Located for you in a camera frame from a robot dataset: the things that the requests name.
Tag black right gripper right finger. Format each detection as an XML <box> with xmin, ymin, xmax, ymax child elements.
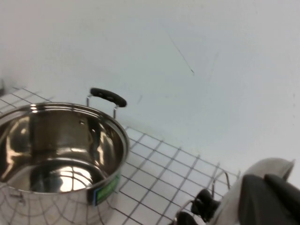
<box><xmin>264</xmin><ymin>173</ymin><xmax>300</xmax><ymax>210</ymax></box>

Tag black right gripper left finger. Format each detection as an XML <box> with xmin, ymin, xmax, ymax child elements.
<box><xmin>238</xmin><ymin>174</ymin><xmax>300</xmax><ymax>225</ymax></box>

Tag stainless steel lid black knob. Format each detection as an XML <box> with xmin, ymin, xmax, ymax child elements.
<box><xmin>175</xmin><ymin>158</ymin><xmax>296</xmax><ymax>225</ymax></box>

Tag white black grid tablecloth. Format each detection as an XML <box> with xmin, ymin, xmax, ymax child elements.
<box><xmin>0</xmin><ymin>86</ymin><xmax>242</xmax><ymax>225</ymax></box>

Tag grey tray wire lid rack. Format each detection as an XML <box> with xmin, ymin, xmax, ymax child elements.
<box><xmin>174</xmin><ymin>161</ymin><xmax>242</xmax><ymax>225</ymax></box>

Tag stainless steel pot black handles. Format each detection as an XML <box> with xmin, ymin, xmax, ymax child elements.
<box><xmin>0</xmin><ymin>88</ymin><xmax>131</xmax><ymax>225</ymax></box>

